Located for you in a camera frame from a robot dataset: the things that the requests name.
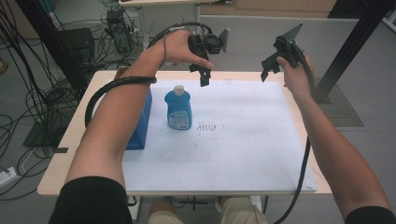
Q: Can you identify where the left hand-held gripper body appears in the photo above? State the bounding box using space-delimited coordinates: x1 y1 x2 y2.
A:
187 27 231 63

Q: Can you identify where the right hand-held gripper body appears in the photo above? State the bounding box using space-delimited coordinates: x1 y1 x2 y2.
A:
273 22 308 68

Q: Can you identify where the blue detergent bottle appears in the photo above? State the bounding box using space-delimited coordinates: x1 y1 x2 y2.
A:
163 84 193 131

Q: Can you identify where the blue box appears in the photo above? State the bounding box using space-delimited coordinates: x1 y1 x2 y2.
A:
125 88 154 151

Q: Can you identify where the person's left hand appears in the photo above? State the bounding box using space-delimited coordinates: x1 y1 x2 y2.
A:
155 29 215 71

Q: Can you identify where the person's right hand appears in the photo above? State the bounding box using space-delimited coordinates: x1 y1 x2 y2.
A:
276 54 316 99

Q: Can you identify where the wooden cabinet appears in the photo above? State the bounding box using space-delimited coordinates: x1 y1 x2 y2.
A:
199 0 338 19

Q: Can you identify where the black metal stand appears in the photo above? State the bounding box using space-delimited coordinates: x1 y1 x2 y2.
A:
14 0 92 149
313 0 396 105

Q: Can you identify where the white table mat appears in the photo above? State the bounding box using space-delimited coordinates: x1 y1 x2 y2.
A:
121 78 318 193

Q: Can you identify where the dark floor mat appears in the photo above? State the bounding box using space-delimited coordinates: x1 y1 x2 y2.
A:
314 83 365 128

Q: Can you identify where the grey electronic device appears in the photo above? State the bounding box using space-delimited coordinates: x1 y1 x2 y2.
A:
105 8 133 54

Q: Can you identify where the black computer tower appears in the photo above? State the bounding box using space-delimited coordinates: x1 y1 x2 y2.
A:
56 27 96 69

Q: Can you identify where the person's right leg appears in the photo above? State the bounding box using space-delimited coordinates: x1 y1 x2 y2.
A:
219 196 269 224

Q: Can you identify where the person's leg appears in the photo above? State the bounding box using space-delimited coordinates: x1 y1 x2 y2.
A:
147 200 179 224
219 196 269 224

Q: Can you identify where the person's left leg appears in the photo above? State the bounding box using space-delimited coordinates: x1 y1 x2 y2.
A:
147 200 179 224

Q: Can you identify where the person's black left sleeve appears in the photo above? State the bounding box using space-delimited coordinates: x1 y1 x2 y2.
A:
48 175 134 224

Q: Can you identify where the person's black sleeve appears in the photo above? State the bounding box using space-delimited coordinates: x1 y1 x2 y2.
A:
48 175 134 224
344 205 396 224

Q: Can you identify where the person's black right sleeve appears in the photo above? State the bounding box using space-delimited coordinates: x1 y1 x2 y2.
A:
344 205 396 224

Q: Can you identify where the white power strip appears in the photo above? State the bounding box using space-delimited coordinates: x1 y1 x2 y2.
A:
0 166 17 189

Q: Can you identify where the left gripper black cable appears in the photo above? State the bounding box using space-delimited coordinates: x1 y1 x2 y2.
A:
84 21 215 129

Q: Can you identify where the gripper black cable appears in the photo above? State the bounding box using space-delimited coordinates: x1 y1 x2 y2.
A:
273 46 317 224
84 21 215 129

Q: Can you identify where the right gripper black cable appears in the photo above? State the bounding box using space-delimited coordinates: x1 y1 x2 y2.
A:
273 46 317 224

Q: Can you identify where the tangle of black floor cables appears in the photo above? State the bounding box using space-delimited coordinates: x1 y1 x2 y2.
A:
0 0 148 200

